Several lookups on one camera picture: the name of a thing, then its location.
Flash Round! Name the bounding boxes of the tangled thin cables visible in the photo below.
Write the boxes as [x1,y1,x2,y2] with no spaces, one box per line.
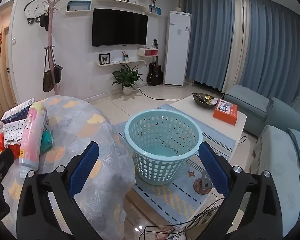
[139,190,230,240]

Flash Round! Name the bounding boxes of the cream curtain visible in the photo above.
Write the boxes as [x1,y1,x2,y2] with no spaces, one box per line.
[221,0,250,93]

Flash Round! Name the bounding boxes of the wide blue wall cube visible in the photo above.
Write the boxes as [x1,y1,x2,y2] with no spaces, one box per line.
[66,0,93,12]

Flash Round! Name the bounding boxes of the black shoulder bag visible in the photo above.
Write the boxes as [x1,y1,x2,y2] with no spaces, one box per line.
[54,65,64,83]

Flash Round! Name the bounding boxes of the round brown stand base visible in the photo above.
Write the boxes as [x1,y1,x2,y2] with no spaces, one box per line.
[193,170,214,195]

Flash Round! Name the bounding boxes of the brown tote bag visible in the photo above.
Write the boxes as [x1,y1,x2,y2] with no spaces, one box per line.
[43,45,55,92]

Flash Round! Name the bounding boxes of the wooden door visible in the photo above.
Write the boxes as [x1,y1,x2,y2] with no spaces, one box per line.
[0,15,17,110]

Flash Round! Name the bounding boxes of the white polka dot packet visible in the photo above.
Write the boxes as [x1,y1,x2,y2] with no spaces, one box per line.
[1,119,30,148]

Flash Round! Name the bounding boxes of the large white blue box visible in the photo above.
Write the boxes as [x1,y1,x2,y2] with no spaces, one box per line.
[1,97,37,125]

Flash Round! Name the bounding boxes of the pink white spray bottle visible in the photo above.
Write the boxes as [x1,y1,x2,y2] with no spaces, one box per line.
[19,102,47,179]

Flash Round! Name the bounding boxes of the potted green plant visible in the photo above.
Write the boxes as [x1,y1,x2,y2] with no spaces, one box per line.
[112,64,143,95]

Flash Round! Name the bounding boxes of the dark snack bowl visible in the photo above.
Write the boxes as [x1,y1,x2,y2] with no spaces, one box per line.
[192,92,218,109]

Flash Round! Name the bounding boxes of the small blue wall cube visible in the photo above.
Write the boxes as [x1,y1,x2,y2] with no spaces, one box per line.
[148,4,162,15]

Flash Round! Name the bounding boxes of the white refrigerator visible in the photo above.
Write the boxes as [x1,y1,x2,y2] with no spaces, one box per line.
[163,10,192,86]

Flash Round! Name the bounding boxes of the panda wall clock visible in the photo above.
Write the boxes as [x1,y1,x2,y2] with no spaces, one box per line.
[24,0,50,25]

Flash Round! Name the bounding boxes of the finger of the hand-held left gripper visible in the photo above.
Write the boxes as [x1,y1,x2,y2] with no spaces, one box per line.
[0,149,15,218]

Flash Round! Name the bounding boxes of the white pink wall box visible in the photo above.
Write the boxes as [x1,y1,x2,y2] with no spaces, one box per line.
[137,48,158,57]

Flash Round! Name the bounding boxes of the black acoustic guitar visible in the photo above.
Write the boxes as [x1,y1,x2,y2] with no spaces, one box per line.
[147,39,164,86]

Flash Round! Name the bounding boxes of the white curved high shelf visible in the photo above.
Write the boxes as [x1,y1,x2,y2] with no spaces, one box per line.
[98,0,163,15]

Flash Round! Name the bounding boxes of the teal packet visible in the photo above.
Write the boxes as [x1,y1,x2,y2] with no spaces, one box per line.
[40,127,54,153]

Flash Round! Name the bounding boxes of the pink coat rack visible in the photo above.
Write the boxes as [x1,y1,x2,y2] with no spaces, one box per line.
[44,0,68,96]

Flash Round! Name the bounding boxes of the framed butterfly picture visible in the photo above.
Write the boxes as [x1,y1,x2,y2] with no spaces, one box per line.
[99,53,111,65]

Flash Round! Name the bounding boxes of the black wall television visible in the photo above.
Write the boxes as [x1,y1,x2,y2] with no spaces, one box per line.
[92,8,149,47]

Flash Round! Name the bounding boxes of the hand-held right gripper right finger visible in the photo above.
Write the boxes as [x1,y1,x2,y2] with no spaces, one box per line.
[199,141,288,240]

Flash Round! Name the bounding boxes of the white curved low shelf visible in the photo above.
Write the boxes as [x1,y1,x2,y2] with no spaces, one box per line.
[94,59,145,67]

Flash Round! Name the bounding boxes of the black hanging pouch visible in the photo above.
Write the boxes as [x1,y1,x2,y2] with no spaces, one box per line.
[39,12,50,28]

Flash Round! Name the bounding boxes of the light blue plastic basket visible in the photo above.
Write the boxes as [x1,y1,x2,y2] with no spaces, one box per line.
[124,109,203,186]

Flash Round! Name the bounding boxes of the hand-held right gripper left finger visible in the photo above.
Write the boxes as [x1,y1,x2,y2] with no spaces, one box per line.
[16,141,103,240]

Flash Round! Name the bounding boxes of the black floor cable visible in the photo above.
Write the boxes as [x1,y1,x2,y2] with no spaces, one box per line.
[134,82,175,100]

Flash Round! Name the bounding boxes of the white power strip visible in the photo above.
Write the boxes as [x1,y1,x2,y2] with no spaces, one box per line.
[170,232,190,240]

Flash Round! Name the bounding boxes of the blue grey sofa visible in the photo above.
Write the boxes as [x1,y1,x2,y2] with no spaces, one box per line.
[223,84,300,228]

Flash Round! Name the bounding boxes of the blue curtain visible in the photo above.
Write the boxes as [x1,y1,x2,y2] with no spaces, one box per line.
[182,0,235,92]
[236,0,300,103]

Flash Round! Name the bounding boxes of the orange flat box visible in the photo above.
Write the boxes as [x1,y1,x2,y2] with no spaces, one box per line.
[213,99,238,125]

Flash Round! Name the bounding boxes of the white coffee table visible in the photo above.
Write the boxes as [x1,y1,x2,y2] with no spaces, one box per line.
[169,94,247,160]

